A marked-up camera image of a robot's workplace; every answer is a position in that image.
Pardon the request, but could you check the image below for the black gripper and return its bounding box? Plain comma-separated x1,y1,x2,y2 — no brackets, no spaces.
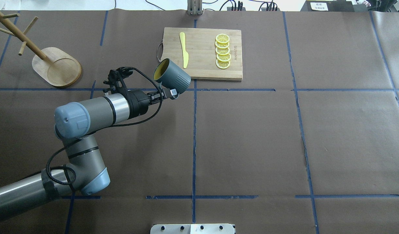
127,90,168,119

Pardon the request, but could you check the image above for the dark teal mug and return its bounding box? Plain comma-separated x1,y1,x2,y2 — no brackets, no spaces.
153,58,191,94

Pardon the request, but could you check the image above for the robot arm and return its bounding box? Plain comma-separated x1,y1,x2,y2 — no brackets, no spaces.
0,90,178,233

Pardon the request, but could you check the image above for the wooden cup rack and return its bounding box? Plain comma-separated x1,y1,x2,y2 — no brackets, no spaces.
0,11,82,88

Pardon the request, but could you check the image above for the yellow plastic knife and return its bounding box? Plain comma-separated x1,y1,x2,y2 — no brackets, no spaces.
180,32,189,69

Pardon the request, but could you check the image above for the bamboo cutting board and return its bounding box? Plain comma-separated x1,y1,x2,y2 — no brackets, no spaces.
161,28,243,81

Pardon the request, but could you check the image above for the lemon slice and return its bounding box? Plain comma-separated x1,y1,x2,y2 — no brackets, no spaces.
215,47,231,55
215,59,231,69
215,33,230,44
215,41,230,49
216,53,232,62

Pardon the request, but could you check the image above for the black power strip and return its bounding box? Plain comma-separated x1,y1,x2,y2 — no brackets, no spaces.
219,0,281,12

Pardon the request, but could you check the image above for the black box with label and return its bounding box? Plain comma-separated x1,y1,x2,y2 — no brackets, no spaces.
300,0,354,12

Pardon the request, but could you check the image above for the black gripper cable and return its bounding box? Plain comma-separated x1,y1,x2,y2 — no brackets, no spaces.
46,67,164,192

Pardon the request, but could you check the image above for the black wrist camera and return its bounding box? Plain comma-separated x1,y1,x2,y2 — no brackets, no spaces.
103,67,133,97

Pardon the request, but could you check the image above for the aluminium frame post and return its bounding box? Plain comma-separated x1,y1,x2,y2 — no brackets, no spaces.
187,0,204,15

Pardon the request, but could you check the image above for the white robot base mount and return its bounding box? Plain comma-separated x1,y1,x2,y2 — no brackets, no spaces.
150,223,236,234

